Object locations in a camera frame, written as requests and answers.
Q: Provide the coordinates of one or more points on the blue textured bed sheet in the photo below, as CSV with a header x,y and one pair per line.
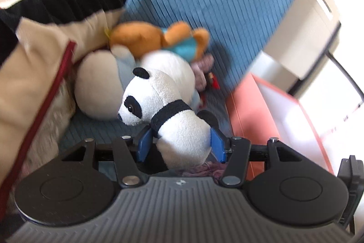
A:
x,y
82,127

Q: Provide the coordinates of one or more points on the red and black figurine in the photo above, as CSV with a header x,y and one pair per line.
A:
x,y
209,83

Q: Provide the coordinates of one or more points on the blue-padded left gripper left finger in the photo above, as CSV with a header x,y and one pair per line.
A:
x,y
126,163

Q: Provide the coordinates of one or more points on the pink storage box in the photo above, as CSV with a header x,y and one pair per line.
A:
x,y
259,111

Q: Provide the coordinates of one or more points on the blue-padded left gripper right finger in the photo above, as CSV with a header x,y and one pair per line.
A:
x,y
234,152

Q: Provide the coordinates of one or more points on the striped red black duvet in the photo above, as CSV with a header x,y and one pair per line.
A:
x,y
40,42

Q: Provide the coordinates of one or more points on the beige plastic chair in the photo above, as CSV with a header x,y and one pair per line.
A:
x,y
303,43

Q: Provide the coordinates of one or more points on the pink knitted plush toy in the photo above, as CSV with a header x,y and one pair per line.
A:
x,y
200,69

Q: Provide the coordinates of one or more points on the purple organza ribbon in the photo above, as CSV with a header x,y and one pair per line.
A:
x,y
215,170

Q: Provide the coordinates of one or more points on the white and blue plush doll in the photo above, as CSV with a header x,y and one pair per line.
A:
x,y
103,75

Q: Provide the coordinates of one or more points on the panda plush toy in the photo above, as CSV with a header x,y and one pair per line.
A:
x,y
183,135

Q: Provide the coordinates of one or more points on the orange teddy bear plush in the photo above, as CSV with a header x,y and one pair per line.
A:
x,y
141,38

